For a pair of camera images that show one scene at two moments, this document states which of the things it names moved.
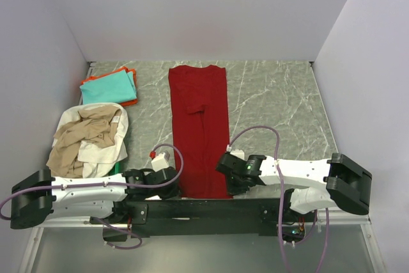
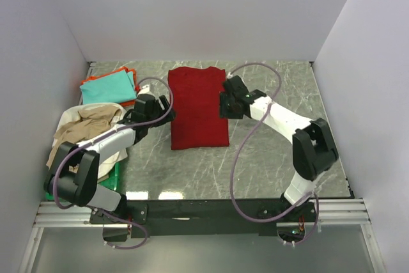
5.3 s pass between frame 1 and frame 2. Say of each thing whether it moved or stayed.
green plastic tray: moved
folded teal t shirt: stayed
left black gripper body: moved
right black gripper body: moved
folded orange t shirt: stayed
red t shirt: moved
